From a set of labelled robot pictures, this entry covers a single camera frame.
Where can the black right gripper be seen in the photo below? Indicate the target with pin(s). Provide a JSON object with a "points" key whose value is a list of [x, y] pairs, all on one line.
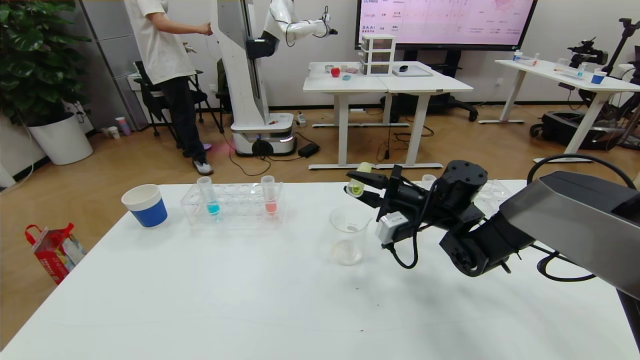
{"points": [[394, 190]]}

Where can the yellow pigment test tube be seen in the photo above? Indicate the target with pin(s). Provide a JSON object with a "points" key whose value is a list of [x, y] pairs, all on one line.
{"points": [[364, 167]]}

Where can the pink-red pigment test tube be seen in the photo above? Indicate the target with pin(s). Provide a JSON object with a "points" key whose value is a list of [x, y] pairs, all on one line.
{"points": [[270, 206]]}

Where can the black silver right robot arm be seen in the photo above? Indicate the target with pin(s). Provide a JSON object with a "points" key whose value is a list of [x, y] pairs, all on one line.
{"points": [[575, 225]]}

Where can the orange-red pigment test tube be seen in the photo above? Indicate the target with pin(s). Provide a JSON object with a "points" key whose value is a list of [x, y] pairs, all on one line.
{"points": [[429, 179]]}

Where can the clear glass beaker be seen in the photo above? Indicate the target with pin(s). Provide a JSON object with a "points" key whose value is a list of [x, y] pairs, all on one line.
{"points": [[347, 252]]}

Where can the clear acrylic tube rack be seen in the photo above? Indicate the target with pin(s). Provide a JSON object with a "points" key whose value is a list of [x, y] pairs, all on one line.
{"points": [[495, 192], [240, 202]]}

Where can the blue pigment test tube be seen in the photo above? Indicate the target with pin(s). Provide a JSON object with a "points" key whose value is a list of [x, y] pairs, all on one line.
{"points": [[212, 207]]}

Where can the black power adapter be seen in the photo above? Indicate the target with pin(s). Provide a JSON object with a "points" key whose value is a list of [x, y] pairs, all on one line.
{"points": [[309, 150]]}

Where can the white power strip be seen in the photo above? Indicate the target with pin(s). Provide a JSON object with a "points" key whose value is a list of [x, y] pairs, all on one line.
{"points": [[301, 120]]}

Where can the black display stand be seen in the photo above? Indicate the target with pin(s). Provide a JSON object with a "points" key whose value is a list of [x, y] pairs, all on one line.
{"points": [[450, 105]]}

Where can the red apple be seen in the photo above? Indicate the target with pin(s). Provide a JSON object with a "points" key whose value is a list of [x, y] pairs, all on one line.
{"points": [[335, 72]]}

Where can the grey laptop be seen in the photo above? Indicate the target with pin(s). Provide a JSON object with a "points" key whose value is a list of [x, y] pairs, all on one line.
{"points": [[417, 72]]}

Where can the clear drawer organiser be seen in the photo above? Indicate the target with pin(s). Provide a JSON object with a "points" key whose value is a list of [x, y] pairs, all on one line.
{"points": [[377, 55]]}

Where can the white humanoid robot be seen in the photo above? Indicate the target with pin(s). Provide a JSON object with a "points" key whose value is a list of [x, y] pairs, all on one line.
{"points": [[240, 75]]}

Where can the black mobile robot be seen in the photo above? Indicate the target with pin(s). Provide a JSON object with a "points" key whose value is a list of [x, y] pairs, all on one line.
{"points": [[565, 127]]}

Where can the blue white paper cup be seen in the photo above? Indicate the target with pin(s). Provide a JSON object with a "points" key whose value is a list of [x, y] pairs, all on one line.
{"points": [[147, 215]]}

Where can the black office chair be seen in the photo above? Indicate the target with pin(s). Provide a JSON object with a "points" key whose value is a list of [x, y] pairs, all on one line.
{"points": [[147, 95]]}

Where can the small blue paper cup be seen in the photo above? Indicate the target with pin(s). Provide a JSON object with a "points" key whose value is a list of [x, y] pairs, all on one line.
{"points": [[598, 78]]}

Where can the person in white t-shirt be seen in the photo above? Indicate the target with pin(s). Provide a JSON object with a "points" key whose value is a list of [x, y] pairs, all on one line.
{"points": [[160, 50]]}

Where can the pink tumbler cup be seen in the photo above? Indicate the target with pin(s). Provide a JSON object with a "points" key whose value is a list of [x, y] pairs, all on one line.
{"points": [[123, 127]]}

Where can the small white cup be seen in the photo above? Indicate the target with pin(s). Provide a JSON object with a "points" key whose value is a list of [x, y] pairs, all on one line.
{"points": [[114, 133]]}

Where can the grey metal cabinet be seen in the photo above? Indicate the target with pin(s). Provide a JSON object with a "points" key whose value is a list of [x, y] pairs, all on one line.
{"points": [[110, 50]]}

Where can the potted green plant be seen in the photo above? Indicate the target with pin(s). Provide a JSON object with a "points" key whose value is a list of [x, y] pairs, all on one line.
{"points": [[60, 140]]}

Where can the red paper shopping bag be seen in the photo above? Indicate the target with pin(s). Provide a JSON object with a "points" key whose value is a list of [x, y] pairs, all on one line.
{"points": [[55, 255]]}

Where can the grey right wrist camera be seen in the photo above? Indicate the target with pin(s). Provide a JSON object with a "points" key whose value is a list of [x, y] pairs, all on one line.
{"points": [[395, 225]]}

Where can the large wall display screen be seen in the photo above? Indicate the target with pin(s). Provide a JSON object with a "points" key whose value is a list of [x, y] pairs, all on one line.
{"points": [[450, 25]]}

